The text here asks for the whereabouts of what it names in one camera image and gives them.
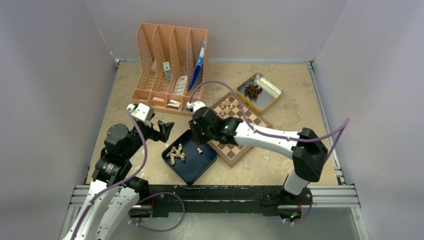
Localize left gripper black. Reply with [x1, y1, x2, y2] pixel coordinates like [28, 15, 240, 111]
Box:
[123, 112, 173, 159]

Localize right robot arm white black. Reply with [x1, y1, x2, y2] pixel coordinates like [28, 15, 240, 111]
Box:
[189, 106, 328, 204]

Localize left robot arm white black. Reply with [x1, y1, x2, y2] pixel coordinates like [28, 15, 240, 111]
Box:
[64, 120, 174, 240]

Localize pile of light chess pieces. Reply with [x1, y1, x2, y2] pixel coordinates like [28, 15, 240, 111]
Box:
[165, 143, 186, 166]

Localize wooden chess board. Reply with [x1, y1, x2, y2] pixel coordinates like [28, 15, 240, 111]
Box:
[206, 91, 273, 168]

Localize pile of dark chess pieces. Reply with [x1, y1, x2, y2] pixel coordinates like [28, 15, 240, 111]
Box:
[244, 83, 263, 100]

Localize white stapler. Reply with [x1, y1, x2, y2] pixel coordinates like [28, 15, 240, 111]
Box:
[166, 99, 181, 110]

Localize pink eraser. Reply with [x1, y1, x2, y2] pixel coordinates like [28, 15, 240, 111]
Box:
[151, 96, 165, 103]

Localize dark blue tray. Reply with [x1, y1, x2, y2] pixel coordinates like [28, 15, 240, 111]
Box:
[161, 130, 218, 185]

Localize white labelled tube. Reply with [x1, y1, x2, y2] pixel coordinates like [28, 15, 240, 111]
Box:
[173, 75, 188, 95]

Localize blue folder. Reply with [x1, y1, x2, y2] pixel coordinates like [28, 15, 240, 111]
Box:
[188, 41, 206, 91]

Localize green white small box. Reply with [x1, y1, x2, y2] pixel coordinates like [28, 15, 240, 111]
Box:
[162, 61, 172, 85]

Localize yellow metal tin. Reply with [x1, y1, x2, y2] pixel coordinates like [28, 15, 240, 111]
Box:
[236, 72, 283, 115]

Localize pink plastic desk organizer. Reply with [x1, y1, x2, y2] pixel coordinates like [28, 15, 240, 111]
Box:
[131, 23, 209, 117]

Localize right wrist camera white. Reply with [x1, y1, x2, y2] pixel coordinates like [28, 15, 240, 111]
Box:
[186, 101, 206, 113]

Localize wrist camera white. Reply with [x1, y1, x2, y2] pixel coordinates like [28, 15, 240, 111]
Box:
[186, 101, 206, 113]
[126, 103, 155, 121]

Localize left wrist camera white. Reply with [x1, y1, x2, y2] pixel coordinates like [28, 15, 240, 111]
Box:
[126, 103, 155, 121]

